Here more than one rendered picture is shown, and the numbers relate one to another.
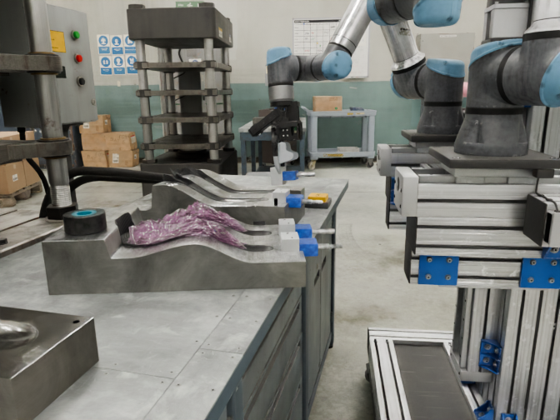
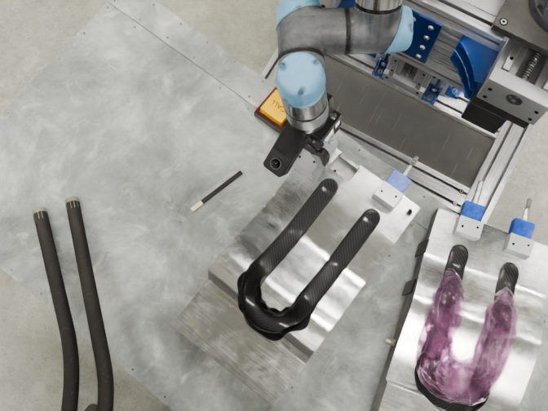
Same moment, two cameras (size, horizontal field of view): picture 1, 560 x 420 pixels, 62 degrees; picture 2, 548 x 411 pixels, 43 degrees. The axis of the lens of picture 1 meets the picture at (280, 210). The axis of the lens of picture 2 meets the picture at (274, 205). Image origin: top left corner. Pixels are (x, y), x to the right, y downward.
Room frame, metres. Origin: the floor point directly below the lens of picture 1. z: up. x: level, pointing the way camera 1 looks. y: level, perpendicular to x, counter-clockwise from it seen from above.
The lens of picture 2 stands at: (1.28, 0.46, 2.26)
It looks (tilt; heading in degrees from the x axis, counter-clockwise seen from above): 74 degrees down; 292
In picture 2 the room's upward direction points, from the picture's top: 1 degrees clockwise
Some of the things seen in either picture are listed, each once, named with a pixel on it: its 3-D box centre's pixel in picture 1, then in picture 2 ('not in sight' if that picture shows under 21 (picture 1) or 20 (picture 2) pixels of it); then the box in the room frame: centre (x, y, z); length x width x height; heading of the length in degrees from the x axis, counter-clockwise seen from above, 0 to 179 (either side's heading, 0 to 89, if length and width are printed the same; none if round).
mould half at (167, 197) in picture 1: (213, 199); (297, 266); (1.34, 0.20, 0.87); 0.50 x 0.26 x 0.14; 75
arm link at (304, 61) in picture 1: (312, 67); (309, 32); (1.45, -0.10, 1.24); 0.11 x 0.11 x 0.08; 25
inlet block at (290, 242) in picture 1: (312, 247); (522, 226); (0.93, -0.07, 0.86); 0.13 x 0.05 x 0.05; 92
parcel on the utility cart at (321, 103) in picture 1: (327, 105); not in sight; (7.23, -0.74, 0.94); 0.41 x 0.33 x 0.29; 94
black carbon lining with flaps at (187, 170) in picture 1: (216, 184); (307, 258); (1.32, 0.18, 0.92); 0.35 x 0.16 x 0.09; 75
